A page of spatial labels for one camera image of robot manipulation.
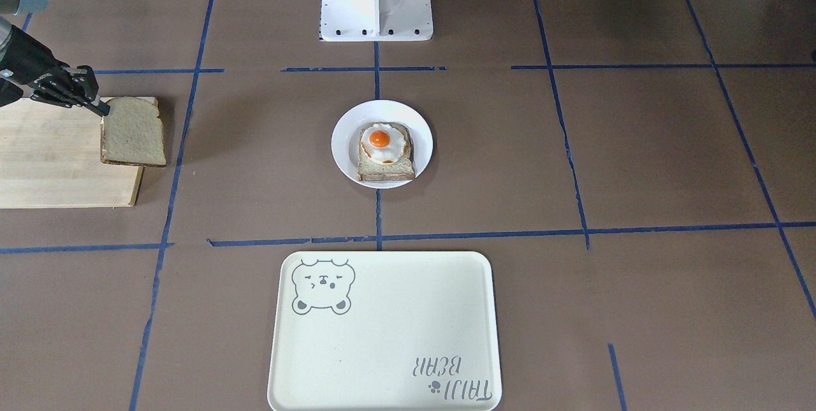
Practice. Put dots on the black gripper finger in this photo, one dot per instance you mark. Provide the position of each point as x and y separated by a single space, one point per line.
97 107

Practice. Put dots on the cream bear tray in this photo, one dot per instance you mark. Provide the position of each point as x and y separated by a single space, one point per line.
405 330

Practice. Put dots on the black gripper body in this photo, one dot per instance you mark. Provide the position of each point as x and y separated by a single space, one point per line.
25 62

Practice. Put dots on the white round plate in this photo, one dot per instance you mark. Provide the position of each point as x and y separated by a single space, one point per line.
346 135

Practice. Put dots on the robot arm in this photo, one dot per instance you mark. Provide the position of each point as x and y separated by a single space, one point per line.
19 7

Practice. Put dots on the fried egg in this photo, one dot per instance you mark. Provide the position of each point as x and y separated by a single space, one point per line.
383 143

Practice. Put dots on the bamboo cutting board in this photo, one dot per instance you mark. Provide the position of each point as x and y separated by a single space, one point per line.
51 158

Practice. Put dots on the bread slice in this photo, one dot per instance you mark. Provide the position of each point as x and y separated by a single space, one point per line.
133 133
403 170

